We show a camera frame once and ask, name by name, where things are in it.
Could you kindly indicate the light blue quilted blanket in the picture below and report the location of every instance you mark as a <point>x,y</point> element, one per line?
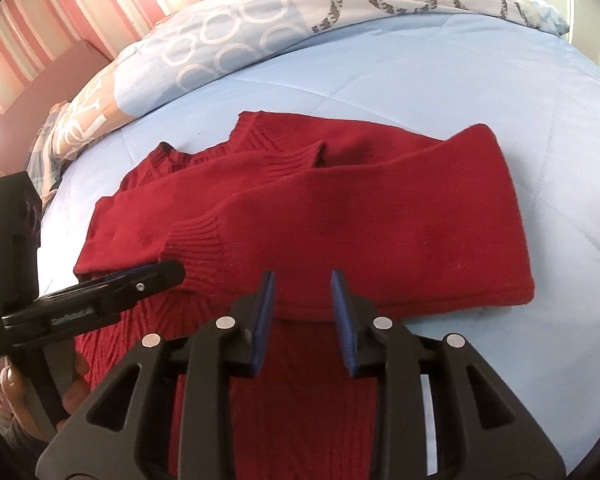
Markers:
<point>430,85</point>

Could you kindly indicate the person's left hand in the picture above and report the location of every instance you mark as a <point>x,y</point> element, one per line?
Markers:
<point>75,385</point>

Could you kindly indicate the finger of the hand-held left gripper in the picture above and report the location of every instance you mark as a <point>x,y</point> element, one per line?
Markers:
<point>145,282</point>

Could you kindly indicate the pink headboard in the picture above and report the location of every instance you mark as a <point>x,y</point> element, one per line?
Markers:
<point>45,85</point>

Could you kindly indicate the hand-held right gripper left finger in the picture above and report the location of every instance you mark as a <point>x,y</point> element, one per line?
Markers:
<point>264,310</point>

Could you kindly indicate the red knit sweater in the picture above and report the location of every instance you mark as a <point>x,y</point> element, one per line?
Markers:
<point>330,200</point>

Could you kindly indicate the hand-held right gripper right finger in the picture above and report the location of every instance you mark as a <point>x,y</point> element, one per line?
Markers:
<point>341,310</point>

